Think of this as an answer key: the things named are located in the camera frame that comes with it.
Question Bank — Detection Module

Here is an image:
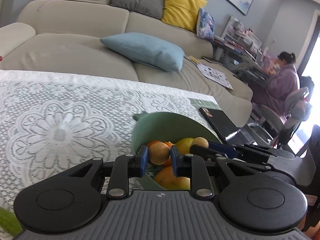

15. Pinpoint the small brown longan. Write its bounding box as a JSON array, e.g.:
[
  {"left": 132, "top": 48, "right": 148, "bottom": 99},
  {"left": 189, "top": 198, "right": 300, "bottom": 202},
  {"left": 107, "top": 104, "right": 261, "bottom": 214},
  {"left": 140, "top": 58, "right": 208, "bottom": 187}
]
[
  {"left": 149, "top": 142, "right": 169, "bottom": 165},
  {"left": 191, "top": 137, "right": 209, "bottom": 148}
]

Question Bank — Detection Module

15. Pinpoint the yellow-green pear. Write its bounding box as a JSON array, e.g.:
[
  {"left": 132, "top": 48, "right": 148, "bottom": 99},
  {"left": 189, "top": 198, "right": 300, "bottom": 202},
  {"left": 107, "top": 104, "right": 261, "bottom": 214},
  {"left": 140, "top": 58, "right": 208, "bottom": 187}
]
[
  {"left": 154, "top": 166, "right": 190, "bottom": 191},
  {"left": 175, "top": 138, "right": 194, "bottom": 155}
]

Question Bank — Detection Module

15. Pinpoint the small brown longan front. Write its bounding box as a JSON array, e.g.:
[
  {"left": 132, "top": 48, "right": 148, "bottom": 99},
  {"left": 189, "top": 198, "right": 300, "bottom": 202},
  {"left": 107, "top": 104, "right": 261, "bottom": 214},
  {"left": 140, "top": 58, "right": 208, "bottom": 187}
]
[{"left": 149, "top": 142, "right": 169, "bottom": 165}]

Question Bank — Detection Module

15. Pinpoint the orange tangerine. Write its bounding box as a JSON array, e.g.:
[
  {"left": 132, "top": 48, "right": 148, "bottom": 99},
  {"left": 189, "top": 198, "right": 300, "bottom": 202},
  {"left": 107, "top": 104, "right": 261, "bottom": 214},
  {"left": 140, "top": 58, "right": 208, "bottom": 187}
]
[
  {"left": 147, "top": 140, "right": 160, "bottom": 148},
  {"left": 163, "top": 141, "right": 174, "bottom": 167}
]

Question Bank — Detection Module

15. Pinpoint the green cucumber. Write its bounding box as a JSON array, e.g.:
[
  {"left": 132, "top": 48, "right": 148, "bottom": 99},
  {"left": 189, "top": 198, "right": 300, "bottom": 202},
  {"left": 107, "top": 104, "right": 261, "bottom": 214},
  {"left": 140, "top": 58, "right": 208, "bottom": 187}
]
[{"left": 0, "top": 207, "right": 23, "bottom": 237}]

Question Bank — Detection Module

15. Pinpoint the silver black pen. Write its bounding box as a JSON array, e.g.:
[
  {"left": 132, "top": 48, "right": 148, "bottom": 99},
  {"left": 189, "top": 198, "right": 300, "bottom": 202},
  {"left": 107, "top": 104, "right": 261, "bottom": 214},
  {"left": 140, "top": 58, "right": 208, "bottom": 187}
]
[{"left": 225, "top": 129, "right": 241, "bottom": 141}]

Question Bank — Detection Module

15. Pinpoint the black notebook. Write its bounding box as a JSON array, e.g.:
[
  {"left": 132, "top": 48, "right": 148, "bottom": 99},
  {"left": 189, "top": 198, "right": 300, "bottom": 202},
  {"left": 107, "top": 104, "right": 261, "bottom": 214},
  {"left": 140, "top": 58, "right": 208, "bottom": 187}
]
[{"left": 199, "top": 108, "right": 249, "bottom": 145}]

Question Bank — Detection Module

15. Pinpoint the green plastic colander bowl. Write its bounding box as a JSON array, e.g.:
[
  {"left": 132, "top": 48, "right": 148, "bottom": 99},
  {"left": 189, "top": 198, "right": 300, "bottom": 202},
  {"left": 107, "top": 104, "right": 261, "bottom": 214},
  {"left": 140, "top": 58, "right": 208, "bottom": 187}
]
[{"left": 131, "top": 112, "right": 220, "bottom": 191}]

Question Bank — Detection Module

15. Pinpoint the green grid table mat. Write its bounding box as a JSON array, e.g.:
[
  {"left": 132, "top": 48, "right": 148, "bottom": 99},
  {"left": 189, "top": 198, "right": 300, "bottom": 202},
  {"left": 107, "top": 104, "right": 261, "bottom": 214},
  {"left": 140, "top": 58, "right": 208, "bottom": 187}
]
[{"left": 189, "top": 98, "right": 221, "bottom": 110}]

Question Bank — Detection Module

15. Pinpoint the grey office chair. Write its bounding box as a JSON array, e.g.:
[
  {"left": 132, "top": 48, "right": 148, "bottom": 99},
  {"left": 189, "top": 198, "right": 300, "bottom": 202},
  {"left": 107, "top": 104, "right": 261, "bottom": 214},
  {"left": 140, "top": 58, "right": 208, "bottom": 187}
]
[{"left": 245, "top": 87, "right": 312, "bottom": 148}]

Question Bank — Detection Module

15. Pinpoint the printed paper sheet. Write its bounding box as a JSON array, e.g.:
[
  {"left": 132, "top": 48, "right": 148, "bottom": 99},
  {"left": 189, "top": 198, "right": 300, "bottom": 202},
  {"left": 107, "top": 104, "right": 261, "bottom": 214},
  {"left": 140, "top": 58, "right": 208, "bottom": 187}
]
[{"left": 197, "top": 63, "right": 233, "bottom": 90}]

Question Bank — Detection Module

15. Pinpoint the white lace tablecloth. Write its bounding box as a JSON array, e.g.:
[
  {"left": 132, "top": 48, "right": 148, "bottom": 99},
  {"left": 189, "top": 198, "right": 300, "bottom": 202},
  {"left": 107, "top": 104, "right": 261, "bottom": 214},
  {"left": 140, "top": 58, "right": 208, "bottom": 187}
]
[{"left": 1, "top": 70, "right": 205, "bottom": 213}]

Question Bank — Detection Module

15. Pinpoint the person in purple robe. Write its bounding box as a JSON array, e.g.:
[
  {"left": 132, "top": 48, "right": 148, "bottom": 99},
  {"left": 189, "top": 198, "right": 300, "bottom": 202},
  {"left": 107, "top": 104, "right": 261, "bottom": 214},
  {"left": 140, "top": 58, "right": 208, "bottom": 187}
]
[{"left": 251, "top": 51, "right": 301, "bottom": 117}]

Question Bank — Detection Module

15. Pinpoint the cluttered desk with shelf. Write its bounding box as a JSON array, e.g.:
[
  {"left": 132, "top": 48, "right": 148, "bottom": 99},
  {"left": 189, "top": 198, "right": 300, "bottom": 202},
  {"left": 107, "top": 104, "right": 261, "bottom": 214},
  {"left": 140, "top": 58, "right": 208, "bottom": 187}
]
[{"left": 213, "top": 16, "right": 268, "bottom": 87}]

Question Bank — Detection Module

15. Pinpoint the light blue pillow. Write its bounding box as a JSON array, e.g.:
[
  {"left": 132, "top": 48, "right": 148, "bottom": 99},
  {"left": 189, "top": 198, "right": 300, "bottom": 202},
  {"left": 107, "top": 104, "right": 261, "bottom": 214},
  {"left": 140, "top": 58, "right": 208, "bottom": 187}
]
[{"left": 100, "top": 33, "right": 184, "bottom": 72}]

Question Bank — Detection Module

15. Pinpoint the blue floral cushion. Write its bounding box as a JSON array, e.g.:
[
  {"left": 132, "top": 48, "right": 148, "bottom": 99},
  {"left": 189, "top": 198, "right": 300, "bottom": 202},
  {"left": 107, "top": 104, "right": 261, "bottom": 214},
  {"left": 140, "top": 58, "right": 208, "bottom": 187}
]
[{"left": 196, "top": 7, "right": 215, "bottom": 42}]

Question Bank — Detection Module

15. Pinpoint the beige sofa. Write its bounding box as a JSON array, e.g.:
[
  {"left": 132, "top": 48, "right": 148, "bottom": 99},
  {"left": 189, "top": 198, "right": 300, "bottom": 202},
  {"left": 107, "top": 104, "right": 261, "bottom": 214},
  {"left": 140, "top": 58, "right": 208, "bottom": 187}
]
[{"left": 1, "top": 0, "right": 253, "bottom": 127}]

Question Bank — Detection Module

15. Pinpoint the yellow cushion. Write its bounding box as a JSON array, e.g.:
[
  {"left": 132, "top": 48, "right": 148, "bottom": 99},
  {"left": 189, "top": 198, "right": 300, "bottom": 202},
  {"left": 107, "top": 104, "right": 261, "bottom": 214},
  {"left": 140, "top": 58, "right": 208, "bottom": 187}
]
[{"left": 161, "top": 0, "right": 207, "bottom": 32}]

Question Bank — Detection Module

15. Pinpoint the grey back cushion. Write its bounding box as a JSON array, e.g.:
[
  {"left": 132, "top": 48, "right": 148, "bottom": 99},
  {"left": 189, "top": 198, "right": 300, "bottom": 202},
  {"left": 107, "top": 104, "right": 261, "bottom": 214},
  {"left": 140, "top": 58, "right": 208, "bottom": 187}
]
[{"left": 109, "top": 0, "right": 164, "bottom": 20}]

